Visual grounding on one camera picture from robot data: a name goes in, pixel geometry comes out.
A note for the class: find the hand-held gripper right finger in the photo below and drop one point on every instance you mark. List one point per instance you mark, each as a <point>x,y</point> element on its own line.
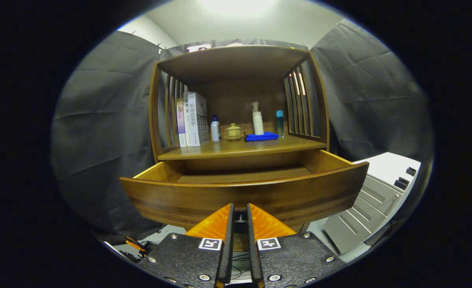
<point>252,240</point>

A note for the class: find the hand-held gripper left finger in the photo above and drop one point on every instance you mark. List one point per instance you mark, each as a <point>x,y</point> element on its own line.
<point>228,240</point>

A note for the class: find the black round drawer knob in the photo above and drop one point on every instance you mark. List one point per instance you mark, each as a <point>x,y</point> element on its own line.
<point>240,220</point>

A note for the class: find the brown wooden drawer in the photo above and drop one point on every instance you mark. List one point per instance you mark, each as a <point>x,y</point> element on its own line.
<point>220,196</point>

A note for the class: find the wooden countertop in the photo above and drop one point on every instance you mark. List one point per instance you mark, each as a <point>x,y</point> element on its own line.
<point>236,147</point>

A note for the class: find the grey white drawer unit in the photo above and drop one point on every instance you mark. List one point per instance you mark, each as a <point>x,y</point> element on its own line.
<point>376,192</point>

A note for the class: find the brown wooden cabinet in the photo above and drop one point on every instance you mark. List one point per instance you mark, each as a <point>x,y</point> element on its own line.
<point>236,64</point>

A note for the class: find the orange black tool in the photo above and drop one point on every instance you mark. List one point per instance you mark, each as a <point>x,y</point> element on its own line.
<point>136,244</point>

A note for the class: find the blue folded cloth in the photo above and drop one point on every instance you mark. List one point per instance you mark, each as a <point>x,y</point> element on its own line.
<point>262,136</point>

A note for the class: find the yellow ceramic lidded teacup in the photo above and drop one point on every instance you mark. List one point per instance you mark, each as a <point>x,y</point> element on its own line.
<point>233,132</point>

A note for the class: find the white bottle blue cap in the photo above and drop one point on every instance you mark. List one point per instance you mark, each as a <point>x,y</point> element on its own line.
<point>215,130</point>

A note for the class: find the white pump bottle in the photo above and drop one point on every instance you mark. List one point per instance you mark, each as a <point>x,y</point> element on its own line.
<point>257,122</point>

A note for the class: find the teal blue bottle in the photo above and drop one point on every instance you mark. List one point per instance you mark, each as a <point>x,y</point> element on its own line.
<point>279,122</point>

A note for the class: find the thick white grey book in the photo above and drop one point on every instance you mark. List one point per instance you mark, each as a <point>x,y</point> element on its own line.
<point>199,118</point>

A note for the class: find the pink purple book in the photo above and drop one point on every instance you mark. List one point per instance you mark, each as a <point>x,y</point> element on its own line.
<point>180,120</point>

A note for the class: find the thin white book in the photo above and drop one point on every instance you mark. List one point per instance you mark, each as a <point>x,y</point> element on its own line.
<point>187,116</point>

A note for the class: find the black backdrop cloth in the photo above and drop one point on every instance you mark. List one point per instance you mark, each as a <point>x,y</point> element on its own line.
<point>100,120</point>

